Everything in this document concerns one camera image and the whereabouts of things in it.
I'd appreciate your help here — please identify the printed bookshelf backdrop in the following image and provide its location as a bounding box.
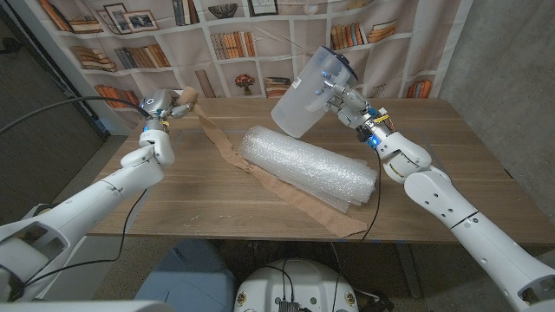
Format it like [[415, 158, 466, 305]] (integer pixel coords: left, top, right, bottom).
[[8, 0, 473, 131]]

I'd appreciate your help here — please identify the yellow and black pad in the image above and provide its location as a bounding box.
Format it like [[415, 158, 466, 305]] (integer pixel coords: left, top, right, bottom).
[[32, 202, 60, 218]]

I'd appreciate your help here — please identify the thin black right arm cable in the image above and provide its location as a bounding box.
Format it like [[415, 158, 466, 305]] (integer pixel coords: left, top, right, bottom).
[[359, 149, 382, 242]]

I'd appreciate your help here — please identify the clear bubble wrap roll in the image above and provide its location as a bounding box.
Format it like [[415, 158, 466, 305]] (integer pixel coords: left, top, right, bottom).
[[238, 125, 378, 213]]

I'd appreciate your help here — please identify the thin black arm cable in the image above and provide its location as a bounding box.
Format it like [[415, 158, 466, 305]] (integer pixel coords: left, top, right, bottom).
[[23, 188, 148, 288], [359, 149, 382, 242]]

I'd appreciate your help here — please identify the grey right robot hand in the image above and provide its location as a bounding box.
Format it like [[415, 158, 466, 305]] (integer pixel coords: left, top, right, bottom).
[[314, 70, 394, 151]]

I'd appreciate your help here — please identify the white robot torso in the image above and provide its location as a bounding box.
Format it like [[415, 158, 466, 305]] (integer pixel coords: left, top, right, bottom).
[[232, 258, 360, 312]]

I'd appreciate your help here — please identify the black torso cable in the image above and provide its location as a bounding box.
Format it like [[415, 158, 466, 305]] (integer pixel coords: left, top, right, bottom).
[[255, 258, 296, 304]]

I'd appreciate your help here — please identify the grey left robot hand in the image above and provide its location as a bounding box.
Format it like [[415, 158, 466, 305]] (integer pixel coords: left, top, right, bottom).
[[140, 88, 194, 133]]

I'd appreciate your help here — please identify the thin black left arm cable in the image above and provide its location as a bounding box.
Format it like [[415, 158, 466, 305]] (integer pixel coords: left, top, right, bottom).
[[23, 188, 148, 288]]

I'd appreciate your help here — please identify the grey metal table leg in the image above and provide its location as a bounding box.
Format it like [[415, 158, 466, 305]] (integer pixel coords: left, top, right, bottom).
[[396, 242, 424, 299]]

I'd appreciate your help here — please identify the translucent pitcher with navy lid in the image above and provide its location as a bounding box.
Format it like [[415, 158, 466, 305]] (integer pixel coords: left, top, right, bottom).
[[271, 45, 359, 139]]

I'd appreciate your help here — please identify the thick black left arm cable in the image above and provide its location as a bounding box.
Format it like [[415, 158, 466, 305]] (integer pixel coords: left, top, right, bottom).
[[0, 95, 153, 135]]

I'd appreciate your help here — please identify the tan adhesive wrap strip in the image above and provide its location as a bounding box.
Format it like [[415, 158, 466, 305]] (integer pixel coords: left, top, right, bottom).
[[175, 85, 369, 238]]

